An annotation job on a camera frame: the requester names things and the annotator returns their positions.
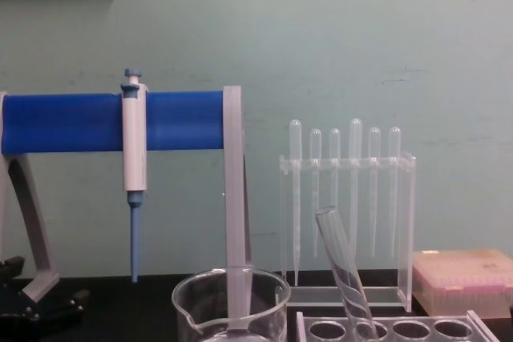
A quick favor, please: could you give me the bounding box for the clear glass beaker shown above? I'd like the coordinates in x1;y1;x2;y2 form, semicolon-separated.
172;266;292;342

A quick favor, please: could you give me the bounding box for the blue and grey pipette stand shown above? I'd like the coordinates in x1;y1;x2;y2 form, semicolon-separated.
0;85;257;337

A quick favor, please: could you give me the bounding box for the white and blue micropipette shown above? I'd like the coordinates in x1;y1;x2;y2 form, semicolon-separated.
120;68;151;284

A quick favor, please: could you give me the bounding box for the clear glass test tube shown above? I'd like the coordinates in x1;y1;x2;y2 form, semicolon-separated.
314;205;380;340

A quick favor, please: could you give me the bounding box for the short clear plastic transfer pipette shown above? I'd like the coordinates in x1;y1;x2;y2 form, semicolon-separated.
328;127;342;219

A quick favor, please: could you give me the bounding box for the clear acrylic test tube rack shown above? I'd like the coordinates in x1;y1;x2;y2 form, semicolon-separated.
296;309;503;342

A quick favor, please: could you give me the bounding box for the clear acrylic pipette rack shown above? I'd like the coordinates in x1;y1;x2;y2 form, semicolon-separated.
278;151;418;313

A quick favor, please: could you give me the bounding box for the pink pipette tip box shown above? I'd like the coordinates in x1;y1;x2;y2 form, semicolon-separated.
412;248;513;317

